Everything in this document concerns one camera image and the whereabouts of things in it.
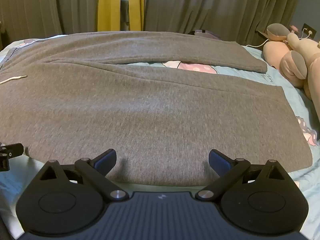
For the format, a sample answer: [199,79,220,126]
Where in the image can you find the yellow curtain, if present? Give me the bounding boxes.
[97,0,122,32]
[128,0,146,31]

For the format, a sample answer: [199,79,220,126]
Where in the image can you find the grey pants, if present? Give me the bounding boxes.
[0,31,313,187]

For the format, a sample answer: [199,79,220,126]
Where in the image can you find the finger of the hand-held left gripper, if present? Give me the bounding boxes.
[0,142,25,172]

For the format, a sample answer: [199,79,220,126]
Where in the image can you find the dark bedside table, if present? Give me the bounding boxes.
[254,29,270,40]

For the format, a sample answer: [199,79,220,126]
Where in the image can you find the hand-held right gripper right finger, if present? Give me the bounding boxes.
[195,149,287,201]

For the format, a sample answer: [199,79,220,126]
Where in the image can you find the light blue printed bed sheet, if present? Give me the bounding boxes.
[0,34,320,240]

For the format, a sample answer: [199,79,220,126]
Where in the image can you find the grey curtain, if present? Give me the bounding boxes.
[0,0,100,43]
[144,0,303,48]

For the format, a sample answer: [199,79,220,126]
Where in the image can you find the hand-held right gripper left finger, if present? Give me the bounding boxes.
[39,149,130,202]

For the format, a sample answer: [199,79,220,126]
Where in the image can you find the white cable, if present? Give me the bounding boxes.
[246,28,312,48]

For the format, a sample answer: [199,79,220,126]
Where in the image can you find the wall socket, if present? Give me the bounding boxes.
[302,23,317,40]

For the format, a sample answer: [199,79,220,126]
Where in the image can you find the pink plush toy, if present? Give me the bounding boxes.
[263,23,320,122]

